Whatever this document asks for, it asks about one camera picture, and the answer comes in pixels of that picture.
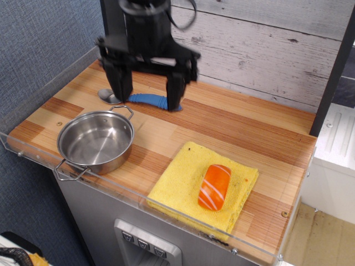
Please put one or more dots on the black frame post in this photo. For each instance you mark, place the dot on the black frame post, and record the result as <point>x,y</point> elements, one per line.
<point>337,70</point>
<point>113,18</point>

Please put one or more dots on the right black frame post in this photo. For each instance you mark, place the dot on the right black frame post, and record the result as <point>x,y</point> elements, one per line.
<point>337,70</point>

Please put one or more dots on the orange salmon sushi toy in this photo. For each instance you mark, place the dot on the orange salmon sushi toy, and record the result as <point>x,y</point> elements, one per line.
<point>213,189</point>

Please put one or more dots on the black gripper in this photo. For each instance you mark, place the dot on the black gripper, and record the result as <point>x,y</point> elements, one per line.
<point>148,47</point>

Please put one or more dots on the left black frame post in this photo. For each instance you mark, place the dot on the left black frame post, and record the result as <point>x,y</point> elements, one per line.
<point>113,18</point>

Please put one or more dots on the small steel pot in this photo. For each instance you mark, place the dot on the small steel pot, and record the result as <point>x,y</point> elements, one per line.
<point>96,142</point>

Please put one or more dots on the blue handled metal spoon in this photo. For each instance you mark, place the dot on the blue handled metal spoon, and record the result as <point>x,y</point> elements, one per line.
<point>107,96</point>

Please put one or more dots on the yellow rag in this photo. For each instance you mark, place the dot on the yellow rag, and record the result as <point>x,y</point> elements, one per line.
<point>177,190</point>

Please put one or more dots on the silver button panel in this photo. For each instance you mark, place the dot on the silver button panel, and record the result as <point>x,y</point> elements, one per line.
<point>139,247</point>

